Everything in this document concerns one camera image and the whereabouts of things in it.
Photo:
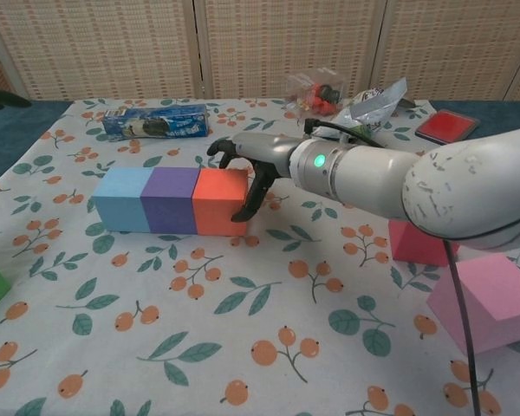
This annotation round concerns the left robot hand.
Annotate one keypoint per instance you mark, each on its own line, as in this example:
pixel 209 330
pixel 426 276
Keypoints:
pixel 4 99

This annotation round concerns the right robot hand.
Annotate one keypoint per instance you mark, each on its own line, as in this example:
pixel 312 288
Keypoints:
pixel 268 149

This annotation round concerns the orange foam cube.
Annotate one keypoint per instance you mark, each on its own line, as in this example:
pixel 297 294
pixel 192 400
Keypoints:
pixel 216 208

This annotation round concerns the purple foam cube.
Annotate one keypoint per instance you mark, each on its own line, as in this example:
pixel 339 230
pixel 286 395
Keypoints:
pixel 169 208

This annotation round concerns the light blue foam cube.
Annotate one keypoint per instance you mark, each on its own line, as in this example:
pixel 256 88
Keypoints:
pixel 119 203

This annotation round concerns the red foam cube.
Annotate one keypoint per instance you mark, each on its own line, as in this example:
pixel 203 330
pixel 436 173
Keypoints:
pixel 416 247

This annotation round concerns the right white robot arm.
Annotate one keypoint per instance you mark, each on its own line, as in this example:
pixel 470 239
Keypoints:
pixel 416 186

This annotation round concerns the pink foam cube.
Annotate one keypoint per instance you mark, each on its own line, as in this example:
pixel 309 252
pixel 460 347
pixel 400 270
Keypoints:
pixel 498 303

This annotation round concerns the clear plastic toy box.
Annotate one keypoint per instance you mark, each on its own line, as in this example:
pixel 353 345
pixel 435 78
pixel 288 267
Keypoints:
pixel 316 93

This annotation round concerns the silver snack bag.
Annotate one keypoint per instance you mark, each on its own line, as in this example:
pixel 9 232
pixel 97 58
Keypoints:
pixel 372 106

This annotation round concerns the blue cookie box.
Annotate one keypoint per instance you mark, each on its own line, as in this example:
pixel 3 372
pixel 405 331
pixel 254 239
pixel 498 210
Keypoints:
pixel 156 123

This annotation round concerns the woven bamboo folding screen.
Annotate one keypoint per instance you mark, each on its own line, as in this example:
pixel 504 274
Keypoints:
pixel 112 43

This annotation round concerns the floral fruit print tablecloth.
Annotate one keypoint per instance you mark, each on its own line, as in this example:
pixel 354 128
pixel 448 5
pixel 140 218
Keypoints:
pixel 260 303

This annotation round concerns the red ink pad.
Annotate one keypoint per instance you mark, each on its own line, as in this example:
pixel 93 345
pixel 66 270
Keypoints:
pixel 446 128

